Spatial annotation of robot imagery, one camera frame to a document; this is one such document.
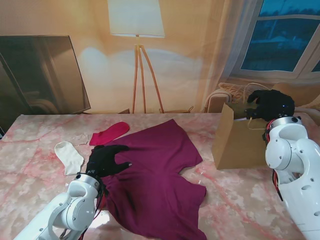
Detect white shade tripod floor lamp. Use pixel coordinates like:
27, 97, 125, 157
107, 0, 166, 115

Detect white framed window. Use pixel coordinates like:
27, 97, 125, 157
229, 0, 320, 81

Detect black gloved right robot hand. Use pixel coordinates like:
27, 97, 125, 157
244, 89, 296, 121

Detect left arm red black cables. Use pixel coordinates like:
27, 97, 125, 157
58, 179, 110, 240

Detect arm red black cables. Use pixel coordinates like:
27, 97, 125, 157
262, 119, 285, 202
58, 179, 110, 240

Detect sheer cream curtain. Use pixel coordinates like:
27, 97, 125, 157
199, 0, 263, 113

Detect dark flat screen television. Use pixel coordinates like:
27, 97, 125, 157
0, 35, 91, 116

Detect magenta purple shorts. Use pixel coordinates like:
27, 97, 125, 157
91, 119, 208, 240

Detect beige armchair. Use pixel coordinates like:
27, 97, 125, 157
203, 81, 320, 118

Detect white sock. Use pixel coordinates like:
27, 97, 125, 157
54, 141, 85, 176

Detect red pink sock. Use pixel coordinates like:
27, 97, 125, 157
89, 121, 130, 147

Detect right arm red black cables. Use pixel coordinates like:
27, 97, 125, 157
262, 119, 285, 202

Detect beige knitted cushion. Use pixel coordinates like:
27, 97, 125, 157
218, 82, 251, 103

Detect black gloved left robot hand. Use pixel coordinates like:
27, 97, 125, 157
86, 144, 133, 178

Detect kraft paper bag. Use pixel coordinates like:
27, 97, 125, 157
211, 83, 275, 171

